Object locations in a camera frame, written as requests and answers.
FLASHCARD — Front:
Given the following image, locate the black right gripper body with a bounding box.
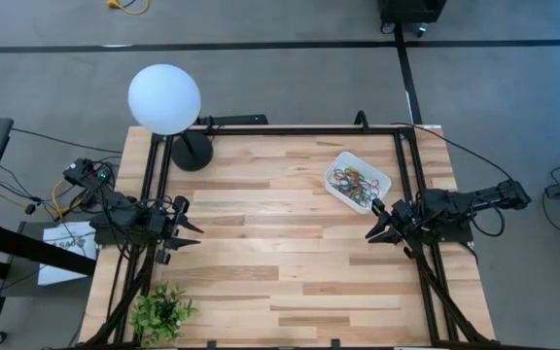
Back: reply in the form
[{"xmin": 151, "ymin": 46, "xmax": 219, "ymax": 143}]
[{"xmin": 370, "ymin": 197, "xmax": 427, "ymax": 259}]

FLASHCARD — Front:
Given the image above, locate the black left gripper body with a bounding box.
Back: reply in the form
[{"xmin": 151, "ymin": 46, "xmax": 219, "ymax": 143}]
[{"xmin": 146, "ymin": 195, "xmax": 190, "ymax": 266}]

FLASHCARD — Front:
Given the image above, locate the white plastic bin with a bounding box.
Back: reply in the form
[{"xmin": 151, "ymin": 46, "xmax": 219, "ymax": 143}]
[{"xmin": 324, "ymin": 151, "xmax": 392, "ymax": 216}]

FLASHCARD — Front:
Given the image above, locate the green artificial plant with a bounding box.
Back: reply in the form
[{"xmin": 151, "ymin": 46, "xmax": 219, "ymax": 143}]
[{"xmin": 128, "ymin": 281, "xmax": 198, "ymax": 349}]

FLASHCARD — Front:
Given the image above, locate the white paper sheet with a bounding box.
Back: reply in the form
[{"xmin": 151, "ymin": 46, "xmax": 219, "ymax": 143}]
[{"xmin": 38, "ymin": 221, "xmax": 97, "ymax": 287}]

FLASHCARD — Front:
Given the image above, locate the black power strip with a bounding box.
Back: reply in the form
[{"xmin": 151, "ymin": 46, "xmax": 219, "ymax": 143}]
[{"xmin": 195, "ymin": 114, "xmax": 269, "ymax": 127}]

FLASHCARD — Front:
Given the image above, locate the white globe lamp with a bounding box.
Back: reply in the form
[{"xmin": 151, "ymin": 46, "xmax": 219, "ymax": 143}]
[{"xmin": 127, "ymin": 63, "xmax": 215, "ymax": 172}]

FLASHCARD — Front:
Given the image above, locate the black utility cart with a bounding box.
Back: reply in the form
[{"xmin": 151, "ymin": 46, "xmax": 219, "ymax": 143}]
[{"xmin": 379, "ymin": 0, "xmax": 448, "ymax": 39}]

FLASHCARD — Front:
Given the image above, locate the black aluminium table frame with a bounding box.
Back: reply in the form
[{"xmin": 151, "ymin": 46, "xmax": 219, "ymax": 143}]
[{"xmin": 85, "ymin": 124, "xmax": 495, "ymax": 349}]

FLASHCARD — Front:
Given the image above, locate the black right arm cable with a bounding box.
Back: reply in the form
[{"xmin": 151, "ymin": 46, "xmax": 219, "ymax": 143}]
[{"xmin": 390, "ymin": 122, "xmax": 514, "ymax": 184}]

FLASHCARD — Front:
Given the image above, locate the yellow cable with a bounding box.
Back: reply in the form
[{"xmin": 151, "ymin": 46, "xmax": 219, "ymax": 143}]
[{"xmin": 50, "ymin": 179, "xmax": 87, "ymax": 221}]

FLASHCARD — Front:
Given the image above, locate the yellow extension cord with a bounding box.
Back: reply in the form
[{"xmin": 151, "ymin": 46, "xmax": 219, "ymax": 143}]
[{"xmin": 106, "ymin": 0, "xmax": 151, "ymax": 17}]

